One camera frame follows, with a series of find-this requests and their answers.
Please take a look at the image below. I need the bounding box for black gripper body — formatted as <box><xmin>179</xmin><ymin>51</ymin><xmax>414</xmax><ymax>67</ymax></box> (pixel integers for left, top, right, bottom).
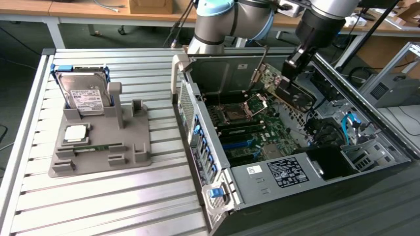
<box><xmin>294</xmin><ymin>11</ymin><xmax>346</xmax><ymax>50</ymax></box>

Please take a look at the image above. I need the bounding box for black graphics card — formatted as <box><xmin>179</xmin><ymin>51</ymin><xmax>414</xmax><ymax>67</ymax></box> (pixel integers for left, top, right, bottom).
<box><xmin>251</xmin><ymin>45</ymin><xmax>319</xmax><ymax>114</ymax></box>

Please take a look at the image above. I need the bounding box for black stand pole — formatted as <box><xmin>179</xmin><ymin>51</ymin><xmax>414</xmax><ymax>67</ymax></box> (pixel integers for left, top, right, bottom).
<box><xmin>334</xmin><ymin>0</ymin><xmax>404</xmax><ymax>71</ymax></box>

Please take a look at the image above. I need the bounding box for large perforated disk bay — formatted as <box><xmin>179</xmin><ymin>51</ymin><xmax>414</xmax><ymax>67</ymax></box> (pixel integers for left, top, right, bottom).
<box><xmin>278</xmin><ymin>61</ymin><xmax>335</xmax><ymax>118</ymax></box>

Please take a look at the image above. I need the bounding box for metal socket cover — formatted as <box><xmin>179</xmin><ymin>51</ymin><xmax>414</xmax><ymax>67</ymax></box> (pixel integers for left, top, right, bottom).
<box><xmin>242</xmin><ymin>92</ymin><xmax>271</xmax><ymax>116</ymax></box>

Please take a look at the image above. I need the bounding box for black monitor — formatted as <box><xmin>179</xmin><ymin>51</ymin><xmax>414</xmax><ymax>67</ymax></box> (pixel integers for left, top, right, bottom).
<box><xmin>356</xmin><ymin>0</ymin><xmax>400</xmax><ymax>21</ymax></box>

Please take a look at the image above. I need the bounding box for CPU socket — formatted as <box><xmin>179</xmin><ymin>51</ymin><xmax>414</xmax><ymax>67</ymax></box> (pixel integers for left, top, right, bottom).
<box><xmin>222</xmin><ymin>104</ymin><xmax>256</xmax><ymax>123</ymax></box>

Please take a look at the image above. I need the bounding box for green motherboard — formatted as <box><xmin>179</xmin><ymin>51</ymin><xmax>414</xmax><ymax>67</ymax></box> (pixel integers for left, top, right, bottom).
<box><xmin>206</xmin><ymin>97</ymin><xmax>304</xmax><ymax>166</ymax></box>

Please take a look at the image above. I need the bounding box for wooden desk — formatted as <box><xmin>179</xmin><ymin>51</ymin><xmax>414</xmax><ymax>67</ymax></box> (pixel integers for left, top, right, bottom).
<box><xmin>0</xmin><ymin>0</ymin><xmax>198</xmax><ymax>50</ymax></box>
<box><xmin>271</xmin><ymin>0</ymin><xmax>420</xmax><ymax>56</ymax></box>

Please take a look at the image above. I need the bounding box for cardboard piece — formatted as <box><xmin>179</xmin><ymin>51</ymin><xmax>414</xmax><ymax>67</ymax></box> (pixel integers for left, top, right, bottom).
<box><xmin>396</xmin><ymin>1</ymin><xmax>420</xmax><ymax>23</ymax></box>

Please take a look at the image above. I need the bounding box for black RAM slot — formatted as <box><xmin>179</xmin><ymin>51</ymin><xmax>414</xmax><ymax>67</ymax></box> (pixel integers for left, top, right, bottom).
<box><xmin>216</xmin><ymin>123</ymin><xmax>263</xmax><ymax>131</ymax></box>
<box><xmin>222</xmin><ymin>128</ymin><xmax>266</xmax><ymax>136</ymax></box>

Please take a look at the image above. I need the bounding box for grey machine housing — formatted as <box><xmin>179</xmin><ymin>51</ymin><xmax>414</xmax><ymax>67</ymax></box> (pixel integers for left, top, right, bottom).
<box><xmin>359</xmin><ymin>71</ymin><xmax>420</xmax><ymax>109</ymax></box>

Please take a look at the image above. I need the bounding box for grey chipset heat sink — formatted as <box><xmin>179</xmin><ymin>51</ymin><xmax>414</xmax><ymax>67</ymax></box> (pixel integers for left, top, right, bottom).
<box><xmin>263</xmin><ymin>144</ymin><xmax>287</xmax><ymax>159</ymax></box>

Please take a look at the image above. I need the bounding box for blue expansion slot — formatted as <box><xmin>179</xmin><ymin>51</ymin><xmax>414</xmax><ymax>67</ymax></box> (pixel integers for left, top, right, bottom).
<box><xmin>222</xmin><ymin>140</ymin><xmax>252</xmax><ymax>149</ymax></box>

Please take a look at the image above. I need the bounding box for small metal disk bay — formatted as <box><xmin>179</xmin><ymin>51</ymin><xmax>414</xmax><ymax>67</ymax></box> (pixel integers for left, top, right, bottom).
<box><xmin>339</xmin><ymin>144</ymin><xmax>390</xmax><ymax>173</ymax></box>

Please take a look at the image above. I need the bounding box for open grey PC case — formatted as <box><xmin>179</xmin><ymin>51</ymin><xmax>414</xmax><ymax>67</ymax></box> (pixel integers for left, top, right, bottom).
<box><xmin>171</xmin><ymin>48</ymin><xmax>415</xmax><ymax>236</ymax></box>

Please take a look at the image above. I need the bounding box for grey power supply unit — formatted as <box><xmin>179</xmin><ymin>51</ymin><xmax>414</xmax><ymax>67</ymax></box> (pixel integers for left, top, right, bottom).
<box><xmin>230</xmin><ymin>152</ymin><xmax>326</xmax><ymax>206</ymax></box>

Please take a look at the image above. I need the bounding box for brown cardboard box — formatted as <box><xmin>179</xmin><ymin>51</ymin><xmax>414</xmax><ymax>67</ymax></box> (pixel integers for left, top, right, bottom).
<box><xmin>128</xmin><ymin>0</ymin><xmax>174</xmax><ymax>15</ymax></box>

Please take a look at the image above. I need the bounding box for grey parts rack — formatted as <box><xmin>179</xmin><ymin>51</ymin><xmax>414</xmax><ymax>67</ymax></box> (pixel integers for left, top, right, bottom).
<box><xmin>47</xmin><ymin>82</ymin><xmax>154</xmax><ymax>179</ymax></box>

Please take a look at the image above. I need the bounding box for green RAM stick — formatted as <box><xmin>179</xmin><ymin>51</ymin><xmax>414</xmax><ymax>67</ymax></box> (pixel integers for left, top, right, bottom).
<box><xmin>72</xmin><ymin>145</ymin><xmax>111</xmax><ymax>152</ymax></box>

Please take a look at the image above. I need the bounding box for silver CPU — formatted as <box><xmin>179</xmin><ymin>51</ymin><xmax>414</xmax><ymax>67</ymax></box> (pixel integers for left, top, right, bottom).
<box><xmin>63</xmin><ymin>125</ymin><xmax>88</xmax><ymax>143</ymax></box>

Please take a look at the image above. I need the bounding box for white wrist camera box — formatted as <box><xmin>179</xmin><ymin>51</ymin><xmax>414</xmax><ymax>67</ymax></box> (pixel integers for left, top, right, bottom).
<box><xmin>275</xmin><ymin>0</ymin><xmax>306</xmax><ymax>18</ymax></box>

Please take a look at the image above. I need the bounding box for black wire bundle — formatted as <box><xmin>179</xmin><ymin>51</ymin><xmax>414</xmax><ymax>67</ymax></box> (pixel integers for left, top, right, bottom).
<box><xmin>303</xmin><ymin>117</ymin><xmax>346</xmax><ymax>149</ymax></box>

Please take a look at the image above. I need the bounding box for aluminium profile frame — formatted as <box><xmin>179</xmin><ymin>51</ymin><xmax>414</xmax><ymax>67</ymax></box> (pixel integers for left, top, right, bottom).
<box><xmin>356</xmin><ymin>41</ymin><xmax>420</xmax><ymax>89</ymax></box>

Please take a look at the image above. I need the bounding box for blue disk wire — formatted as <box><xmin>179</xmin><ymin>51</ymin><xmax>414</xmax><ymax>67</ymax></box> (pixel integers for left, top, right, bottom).
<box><xmin>340</xmin><ymin>111</ymin><xmax>363</xmax><ymax>146</ymax></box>

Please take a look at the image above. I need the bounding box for grey case handle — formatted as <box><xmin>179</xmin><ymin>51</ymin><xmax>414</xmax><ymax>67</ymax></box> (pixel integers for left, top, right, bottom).
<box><xmin>171</xmin><ymin>54</ymin><xmax>192</xmax><ymax>95</ymax></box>

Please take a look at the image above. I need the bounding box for black cable with grey plug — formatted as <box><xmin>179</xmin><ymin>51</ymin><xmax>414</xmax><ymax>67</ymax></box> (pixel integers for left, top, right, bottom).
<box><xmin>163</xmin><ymin>0</ymin><xmax>198</xmax><ymax>49</ymax></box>

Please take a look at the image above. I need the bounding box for white cable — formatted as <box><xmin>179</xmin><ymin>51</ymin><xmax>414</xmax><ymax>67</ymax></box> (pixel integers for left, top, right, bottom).
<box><xmin>92</xmin><ymin>0</ymin><xmax>127</xmax><ymax>12</ymax></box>

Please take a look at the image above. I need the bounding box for hard disk with blue bracket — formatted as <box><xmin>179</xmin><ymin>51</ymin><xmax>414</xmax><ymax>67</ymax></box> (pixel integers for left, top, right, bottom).
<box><xmin>50</xmin><ymin>63</ymin><xmax>115</xmax><ymax>116</ymax></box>

